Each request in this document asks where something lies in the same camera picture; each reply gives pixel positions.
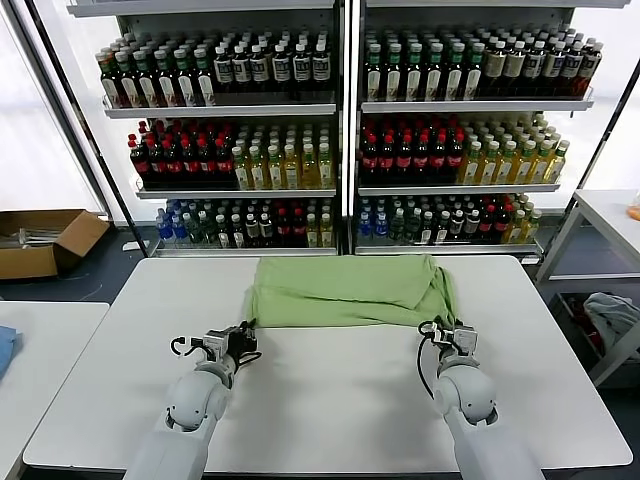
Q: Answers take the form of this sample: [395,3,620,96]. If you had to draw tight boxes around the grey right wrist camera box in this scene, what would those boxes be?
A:
[452,327,480,355]

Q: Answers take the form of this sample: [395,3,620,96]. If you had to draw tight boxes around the dark bottle white square label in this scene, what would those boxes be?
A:
[272,42,293,94]
[232,43,253,94]
[562,42,585,97]
[249,43,271,94]
[292,42,313,93]
[524,40,547,97]
[312,41,332,93]
[579,42,605,96]
[213,44,234,94]
[543,42,566,97]

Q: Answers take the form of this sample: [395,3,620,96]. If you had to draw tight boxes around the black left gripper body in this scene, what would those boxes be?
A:
[226,329,260,366]

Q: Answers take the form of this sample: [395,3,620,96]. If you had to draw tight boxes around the blue folded cloth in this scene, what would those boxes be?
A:
[0,325,24,381]

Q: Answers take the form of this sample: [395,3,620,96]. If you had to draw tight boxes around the brown tea bottle green label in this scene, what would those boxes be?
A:
[193,46,218,107]
[114,49,142,109]
[173,47,199,107]
[464,42,486,99]
[426,42,446,100]
[98,48,125,109]
[153,48,180,108]
[446,42,466,100]
[384,42,404,100]
[133,48,161,108]
[365,42,384,100]
[405,42,425,100]

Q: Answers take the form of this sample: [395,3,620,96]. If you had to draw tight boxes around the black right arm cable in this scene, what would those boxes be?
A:
[416,321,444,401]

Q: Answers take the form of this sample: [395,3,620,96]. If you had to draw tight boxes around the brown cardboard box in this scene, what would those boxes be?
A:
[0,208,111,280]

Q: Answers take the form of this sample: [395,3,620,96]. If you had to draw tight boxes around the green polo shirt red print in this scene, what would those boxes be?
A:
[241,253,464,330]

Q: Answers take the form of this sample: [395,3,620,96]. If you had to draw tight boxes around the grey blue cloth bundle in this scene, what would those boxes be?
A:
[582,292,640,362]

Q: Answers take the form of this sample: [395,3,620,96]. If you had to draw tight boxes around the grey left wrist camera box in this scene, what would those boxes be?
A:
[202,329,230,362]

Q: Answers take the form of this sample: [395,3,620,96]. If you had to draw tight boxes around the black slanted pole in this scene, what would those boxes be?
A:
[22,0,150,257]
[534,49,640,274]

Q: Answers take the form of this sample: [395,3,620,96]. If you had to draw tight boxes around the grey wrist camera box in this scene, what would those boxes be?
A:
[202,329,230,362]
[452,327,480,355]

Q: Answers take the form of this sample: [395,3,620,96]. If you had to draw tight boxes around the black storage bin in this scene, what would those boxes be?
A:
[549,291,640,374]

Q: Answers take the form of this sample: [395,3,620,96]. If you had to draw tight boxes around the clear plastic packing items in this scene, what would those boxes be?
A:
[0,227,69,250]

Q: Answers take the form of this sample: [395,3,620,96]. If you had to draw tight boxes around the red cloth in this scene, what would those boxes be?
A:
[567,298,609,354]

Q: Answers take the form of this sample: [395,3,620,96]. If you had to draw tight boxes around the dark bottle beige label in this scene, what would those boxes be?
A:
[484,40,507,97]
[503,39,526,97]

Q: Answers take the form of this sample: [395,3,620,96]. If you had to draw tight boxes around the grey metal shelf rack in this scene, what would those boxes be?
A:
[67,0,346,257]
[349,0,631,264]

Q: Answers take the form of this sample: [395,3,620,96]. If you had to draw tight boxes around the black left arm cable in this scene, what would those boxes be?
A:
[169,335,207,359]

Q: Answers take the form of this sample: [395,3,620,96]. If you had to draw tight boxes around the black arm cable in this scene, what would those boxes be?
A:
[416,321,444,401]
[169,335,207,359]

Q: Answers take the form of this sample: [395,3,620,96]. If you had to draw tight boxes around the grey frame side table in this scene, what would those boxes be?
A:
[532,188,640,387]

